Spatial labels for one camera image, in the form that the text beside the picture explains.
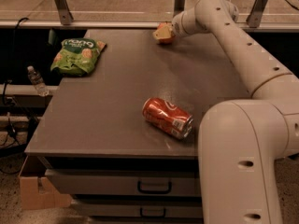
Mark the green chip bag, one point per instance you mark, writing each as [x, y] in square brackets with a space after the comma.
[77, 57]

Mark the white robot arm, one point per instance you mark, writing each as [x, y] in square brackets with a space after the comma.
[240, 140]

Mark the grey drawer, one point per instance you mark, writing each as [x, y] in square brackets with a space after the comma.
[108, 182]
[130, 208]

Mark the left metal railing bracket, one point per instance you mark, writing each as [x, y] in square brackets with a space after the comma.
[65, 15]

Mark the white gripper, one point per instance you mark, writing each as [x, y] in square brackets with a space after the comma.
[178, 27]

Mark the red apple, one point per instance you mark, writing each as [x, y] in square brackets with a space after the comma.
[165, 33]

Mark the grey drawer cabinet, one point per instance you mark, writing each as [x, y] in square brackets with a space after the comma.
[96, 122]

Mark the cardboard box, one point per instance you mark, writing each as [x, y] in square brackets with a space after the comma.
[36, 190]

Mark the clear plastic water bottle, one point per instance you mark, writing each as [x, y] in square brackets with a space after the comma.
[37, 81]

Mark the top grey drawer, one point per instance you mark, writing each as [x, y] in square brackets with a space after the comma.
[108, 182]

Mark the right metal railing bracket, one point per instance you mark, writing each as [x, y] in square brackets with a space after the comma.
[255, 17]

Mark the red coke can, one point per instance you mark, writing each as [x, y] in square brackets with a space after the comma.
[168, 117]

